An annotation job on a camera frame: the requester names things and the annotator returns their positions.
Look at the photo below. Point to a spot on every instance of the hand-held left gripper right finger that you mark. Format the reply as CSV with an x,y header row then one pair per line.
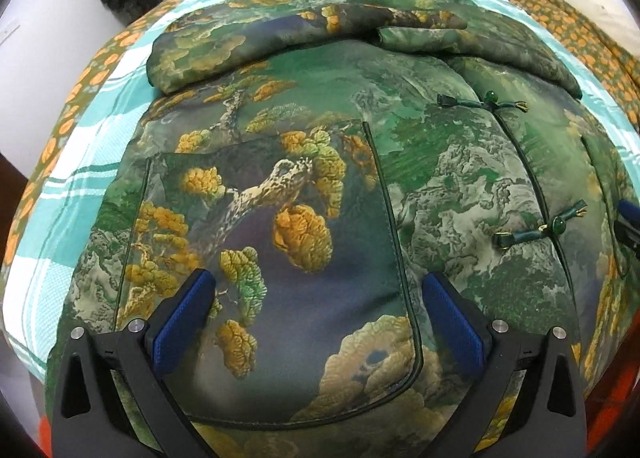
x,y
455,323

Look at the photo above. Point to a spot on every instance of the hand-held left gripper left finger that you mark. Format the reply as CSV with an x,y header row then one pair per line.
x,y
182,318

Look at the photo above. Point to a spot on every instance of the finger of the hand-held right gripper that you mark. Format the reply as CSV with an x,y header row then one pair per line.
x,y
631,213

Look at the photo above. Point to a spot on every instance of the green landscape print jacket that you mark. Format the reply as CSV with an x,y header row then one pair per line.
x,y
320,188

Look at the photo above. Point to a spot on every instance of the teal checked blanket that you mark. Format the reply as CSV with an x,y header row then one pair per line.
x,y
75,188

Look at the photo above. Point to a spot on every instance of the orange floral duvet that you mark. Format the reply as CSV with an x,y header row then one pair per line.
x,y
575,23

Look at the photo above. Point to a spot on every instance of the orange floral bed sheet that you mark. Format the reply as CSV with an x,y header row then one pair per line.
x,y
70,103

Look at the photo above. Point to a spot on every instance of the white wall switch panel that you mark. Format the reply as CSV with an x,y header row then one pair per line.
x,y
9,34

